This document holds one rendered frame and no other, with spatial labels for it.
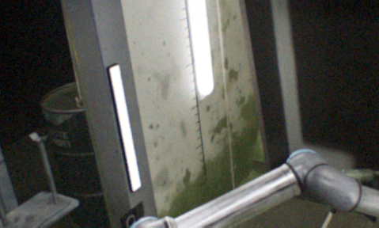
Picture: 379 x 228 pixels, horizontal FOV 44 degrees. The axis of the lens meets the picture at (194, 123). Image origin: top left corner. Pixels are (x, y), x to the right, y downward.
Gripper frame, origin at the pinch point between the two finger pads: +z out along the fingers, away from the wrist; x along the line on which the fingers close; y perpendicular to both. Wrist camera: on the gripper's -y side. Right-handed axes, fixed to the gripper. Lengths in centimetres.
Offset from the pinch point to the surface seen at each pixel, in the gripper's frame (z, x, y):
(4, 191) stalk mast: 75, -114, 49
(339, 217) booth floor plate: 22, 74, 50
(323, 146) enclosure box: 36, 37, 6
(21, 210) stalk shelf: 69, -108, 55
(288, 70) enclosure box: 58, 8, -27
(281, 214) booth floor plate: 47, 55, 65
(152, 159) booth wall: 76, -41, 38
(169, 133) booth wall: 84, -29, 27
